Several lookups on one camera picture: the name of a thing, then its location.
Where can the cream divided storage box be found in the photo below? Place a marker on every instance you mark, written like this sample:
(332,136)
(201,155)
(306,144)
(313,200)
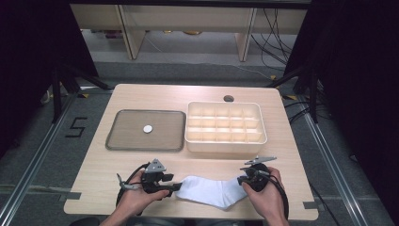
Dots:
(226,146)

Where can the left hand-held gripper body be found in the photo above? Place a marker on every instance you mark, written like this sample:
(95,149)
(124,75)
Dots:
(153,179)

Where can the white sock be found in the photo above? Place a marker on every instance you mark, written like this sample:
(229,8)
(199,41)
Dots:
(210,191)

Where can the black metal stand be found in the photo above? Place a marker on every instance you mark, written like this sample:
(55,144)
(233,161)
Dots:
(56,94)
(313,94)

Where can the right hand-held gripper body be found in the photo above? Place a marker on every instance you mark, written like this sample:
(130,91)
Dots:
(258,180)

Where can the person's left hand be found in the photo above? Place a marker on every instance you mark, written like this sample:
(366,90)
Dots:
(135,197)

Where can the person's right hand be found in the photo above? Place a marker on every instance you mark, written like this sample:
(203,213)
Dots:
(268,201)

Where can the metal floor rail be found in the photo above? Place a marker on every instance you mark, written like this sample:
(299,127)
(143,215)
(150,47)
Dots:
(332,169)
(31,169)

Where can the grey translucent box lid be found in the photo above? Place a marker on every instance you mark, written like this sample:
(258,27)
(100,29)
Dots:
(131,138)

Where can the dark curtain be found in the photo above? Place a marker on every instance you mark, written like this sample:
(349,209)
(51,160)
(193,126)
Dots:
(360,78)
(28,62)

